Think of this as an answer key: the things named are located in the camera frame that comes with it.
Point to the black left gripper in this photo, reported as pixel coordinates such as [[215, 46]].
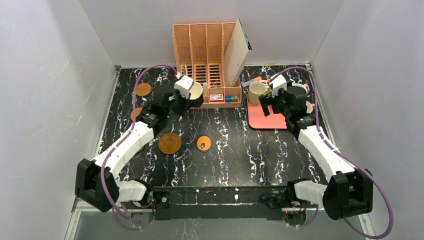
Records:
[[180, 102]]

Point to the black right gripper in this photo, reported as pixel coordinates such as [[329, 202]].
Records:
[[271, 101]]

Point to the black mug white inside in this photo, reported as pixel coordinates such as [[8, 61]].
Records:
[[196, 98]]

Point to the yellow mug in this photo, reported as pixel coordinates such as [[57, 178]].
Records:
[[310, 107]]

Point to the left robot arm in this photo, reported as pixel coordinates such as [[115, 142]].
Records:
[[96, 180]]

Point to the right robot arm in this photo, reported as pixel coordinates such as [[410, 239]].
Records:
[[339, 172]]

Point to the plain orange coaster far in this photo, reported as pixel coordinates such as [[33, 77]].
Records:
[[143, 89]]

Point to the plain orange coaster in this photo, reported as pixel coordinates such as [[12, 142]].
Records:
[[143, 89], [135, 113]]

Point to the plain orange coaster near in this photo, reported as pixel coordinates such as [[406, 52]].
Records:
[[135, 113]]

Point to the ridged orange round coaster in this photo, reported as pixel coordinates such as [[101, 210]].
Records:
[[169, 143]]

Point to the orange coaster with black logo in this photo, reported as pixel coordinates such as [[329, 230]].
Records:
[[203, 143]]

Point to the green mug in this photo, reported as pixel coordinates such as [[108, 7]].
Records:
[[255, 90]]

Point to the pink tray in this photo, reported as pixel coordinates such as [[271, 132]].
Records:
[[258, 121]]

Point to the grey marker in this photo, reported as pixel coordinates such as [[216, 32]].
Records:
[[247, 83]]

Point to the blue grey bottle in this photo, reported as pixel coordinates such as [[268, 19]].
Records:
[[231, 99]]

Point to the white tube in organizer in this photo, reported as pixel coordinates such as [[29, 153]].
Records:
[[205, 88]]

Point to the red white card box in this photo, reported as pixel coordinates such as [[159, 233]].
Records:
[[216, 98]]

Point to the white leaning book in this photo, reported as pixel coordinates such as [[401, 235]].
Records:
[[236, 54]]

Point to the orange desk file organizer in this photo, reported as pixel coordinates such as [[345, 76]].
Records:
[[202, 47]]

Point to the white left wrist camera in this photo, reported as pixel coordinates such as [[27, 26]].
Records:
[[184, 84]]

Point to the aluminium front rail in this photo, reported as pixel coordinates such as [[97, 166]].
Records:
[[232, 202]]

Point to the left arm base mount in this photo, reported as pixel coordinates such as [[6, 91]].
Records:
[[143, 213]]

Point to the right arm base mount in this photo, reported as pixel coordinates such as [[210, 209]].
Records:
[[294, 211]]

